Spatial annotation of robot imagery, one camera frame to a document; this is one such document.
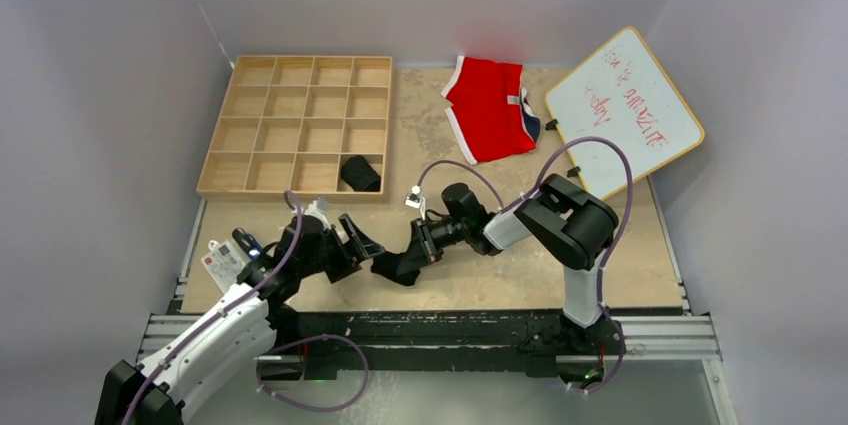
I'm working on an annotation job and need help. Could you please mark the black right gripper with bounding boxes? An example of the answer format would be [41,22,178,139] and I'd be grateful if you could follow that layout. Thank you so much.
[401,218,469,276]

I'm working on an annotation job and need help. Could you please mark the plastic packaged card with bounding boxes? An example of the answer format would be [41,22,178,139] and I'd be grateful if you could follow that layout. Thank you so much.
[201,239,249,293]

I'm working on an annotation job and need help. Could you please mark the red white blue underwear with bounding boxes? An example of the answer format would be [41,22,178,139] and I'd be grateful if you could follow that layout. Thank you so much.
[441,55,541,165]

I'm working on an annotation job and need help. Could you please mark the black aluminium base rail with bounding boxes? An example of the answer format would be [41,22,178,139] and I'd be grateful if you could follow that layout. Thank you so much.
[142,305,720,384]

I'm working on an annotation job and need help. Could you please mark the white board with wooden frame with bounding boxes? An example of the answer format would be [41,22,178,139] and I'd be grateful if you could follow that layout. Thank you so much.
[545,27,705,199]

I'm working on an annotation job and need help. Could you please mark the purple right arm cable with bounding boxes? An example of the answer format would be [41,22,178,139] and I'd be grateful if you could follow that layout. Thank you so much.
[413,137,635,397]

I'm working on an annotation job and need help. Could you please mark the wooden compartment tray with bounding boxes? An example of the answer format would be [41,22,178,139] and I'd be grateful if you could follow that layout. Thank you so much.
[196,55,393,203]

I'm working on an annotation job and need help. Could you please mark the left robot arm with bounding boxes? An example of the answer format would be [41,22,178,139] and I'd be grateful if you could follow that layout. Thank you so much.
[95,212,385,424]

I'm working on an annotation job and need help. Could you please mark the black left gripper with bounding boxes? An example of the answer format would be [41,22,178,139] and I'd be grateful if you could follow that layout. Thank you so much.
[297,215,382,282]

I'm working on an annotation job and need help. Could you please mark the black striped underwear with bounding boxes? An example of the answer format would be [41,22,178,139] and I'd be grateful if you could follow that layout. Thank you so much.
[340,155,382,192]

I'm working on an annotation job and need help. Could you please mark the plain black underwear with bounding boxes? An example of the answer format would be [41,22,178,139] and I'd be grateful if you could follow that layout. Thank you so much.
[370,248,443,287]

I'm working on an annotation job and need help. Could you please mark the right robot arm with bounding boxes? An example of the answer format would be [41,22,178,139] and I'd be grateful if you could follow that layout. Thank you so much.
[390,174,619,352]

